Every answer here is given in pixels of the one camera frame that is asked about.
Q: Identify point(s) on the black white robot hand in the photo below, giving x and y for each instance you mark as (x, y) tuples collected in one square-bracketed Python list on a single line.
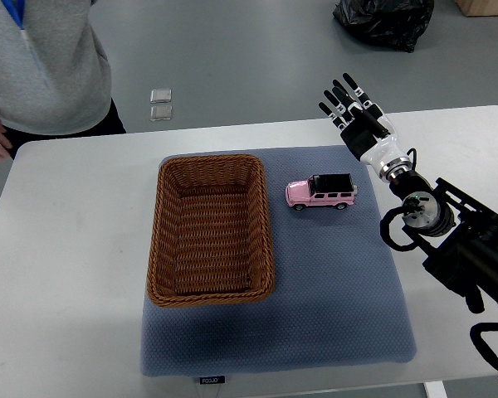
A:
[(366, 130)]

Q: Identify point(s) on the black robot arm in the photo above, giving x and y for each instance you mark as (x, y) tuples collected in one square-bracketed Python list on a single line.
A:
[(458, 234)]

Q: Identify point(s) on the pink toy car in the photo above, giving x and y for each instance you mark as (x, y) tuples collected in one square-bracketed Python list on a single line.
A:
[(322, 190)]

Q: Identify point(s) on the brown wicker basket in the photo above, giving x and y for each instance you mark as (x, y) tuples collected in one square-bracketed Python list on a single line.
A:
[(211, 240)]

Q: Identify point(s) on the black plastic bag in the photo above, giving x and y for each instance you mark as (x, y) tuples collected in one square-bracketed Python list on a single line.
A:
[(394, 24)]

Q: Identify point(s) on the cardboard box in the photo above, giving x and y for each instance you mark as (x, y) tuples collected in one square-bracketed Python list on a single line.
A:
[(478, 8)]

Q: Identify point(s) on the blue-grey cushion mat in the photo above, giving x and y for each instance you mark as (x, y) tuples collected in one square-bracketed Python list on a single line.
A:
[(337, 301)]

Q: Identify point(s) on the upper floor socket plate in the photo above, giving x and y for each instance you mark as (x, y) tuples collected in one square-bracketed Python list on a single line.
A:
[(162, 95)]

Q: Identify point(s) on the person in grey sweater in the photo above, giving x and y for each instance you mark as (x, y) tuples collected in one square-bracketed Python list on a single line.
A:
[(55, 78)]

